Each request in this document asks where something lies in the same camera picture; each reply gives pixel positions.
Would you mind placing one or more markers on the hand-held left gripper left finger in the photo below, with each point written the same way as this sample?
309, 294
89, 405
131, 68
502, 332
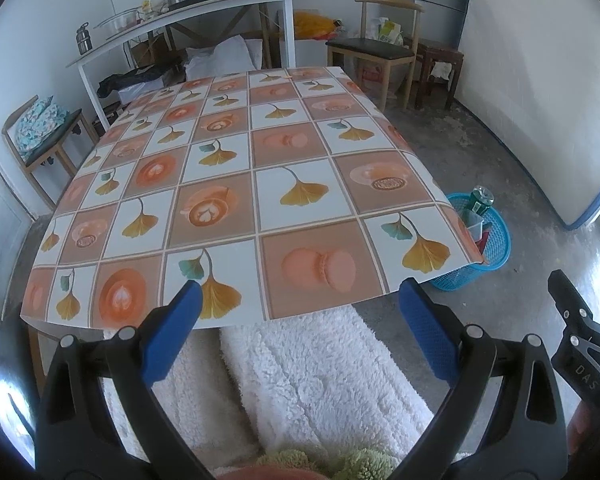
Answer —
172, 335

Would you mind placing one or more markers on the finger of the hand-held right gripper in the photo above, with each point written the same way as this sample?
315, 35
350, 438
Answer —
569, 295

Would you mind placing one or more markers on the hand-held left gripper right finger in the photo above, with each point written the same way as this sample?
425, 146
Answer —
427, 335

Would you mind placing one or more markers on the blue plastic basket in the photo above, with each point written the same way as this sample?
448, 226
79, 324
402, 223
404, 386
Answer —
497, 245

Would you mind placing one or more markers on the red snack packet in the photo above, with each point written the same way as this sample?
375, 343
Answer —
484, 241

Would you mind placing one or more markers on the green can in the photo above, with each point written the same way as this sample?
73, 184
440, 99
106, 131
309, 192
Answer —
480, 200

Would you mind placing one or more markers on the person's right hand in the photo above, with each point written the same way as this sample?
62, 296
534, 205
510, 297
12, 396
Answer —
577, 427

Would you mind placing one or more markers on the white fluffy towel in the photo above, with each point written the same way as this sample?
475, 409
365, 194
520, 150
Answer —
305, 375

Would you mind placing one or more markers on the green fluffy garment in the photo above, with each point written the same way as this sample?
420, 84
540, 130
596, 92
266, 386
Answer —
370, 462

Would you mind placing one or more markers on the white mattress with blue edge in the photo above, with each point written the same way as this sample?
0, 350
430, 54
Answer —
540, 85

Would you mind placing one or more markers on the patterned tablecloth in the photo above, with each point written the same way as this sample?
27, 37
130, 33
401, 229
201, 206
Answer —
290, 160

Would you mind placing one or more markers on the wooden chair with printed cushion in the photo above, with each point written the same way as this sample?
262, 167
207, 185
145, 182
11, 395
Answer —
42, 160

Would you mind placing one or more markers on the printed blue cushion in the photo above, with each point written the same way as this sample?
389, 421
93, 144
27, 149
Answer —
40, 125

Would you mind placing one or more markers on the white cloth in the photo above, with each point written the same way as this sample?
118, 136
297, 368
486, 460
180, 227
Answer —
442, 70

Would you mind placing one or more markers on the black bag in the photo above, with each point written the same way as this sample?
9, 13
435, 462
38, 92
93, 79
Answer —
130, 80

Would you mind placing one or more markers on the clear plastic bag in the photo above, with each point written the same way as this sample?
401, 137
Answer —
370, 75

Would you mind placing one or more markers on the dark wooden stool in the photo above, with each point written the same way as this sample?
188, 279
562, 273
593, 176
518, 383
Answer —
437, 52

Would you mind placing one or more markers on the white sack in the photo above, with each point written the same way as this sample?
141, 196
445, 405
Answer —
225, 55

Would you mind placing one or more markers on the cardboard box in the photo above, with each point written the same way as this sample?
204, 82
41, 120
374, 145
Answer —
147, 50

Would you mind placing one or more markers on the wooden chair with black seat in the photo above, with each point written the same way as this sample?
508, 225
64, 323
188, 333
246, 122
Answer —
370, 47

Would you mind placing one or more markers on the white and green bag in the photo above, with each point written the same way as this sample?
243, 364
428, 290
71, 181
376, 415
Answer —
391, 31

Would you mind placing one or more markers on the metal flask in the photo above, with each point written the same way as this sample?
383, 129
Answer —
83, 39

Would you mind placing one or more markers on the clear glass container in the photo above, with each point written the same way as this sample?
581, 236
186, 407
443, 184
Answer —
122, 20

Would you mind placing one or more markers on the white desk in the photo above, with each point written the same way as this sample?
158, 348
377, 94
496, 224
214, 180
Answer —
190, 10

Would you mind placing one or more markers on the yellow plastic bag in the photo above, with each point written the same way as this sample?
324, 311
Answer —
312, 25

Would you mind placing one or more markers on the yellow bottle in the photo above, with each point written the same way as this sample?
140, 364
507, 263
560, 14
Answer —
147, 4

